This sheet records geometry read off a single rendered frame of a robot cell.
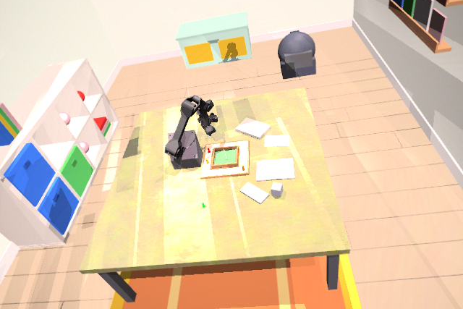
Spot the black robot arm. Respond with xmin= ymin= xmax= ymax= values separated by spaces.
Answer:
xmin=164 ymin=95 xmax=218 ymax=159

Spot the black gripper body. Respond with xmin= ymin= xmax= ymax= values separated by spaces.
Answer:
xmin=197 ymin=117 xmax=216 ymax=135

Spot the light grey flat bar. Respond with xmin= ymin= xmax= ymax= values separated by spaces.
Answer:
xmin=239 ymin=182 xmax=269 ymax=204

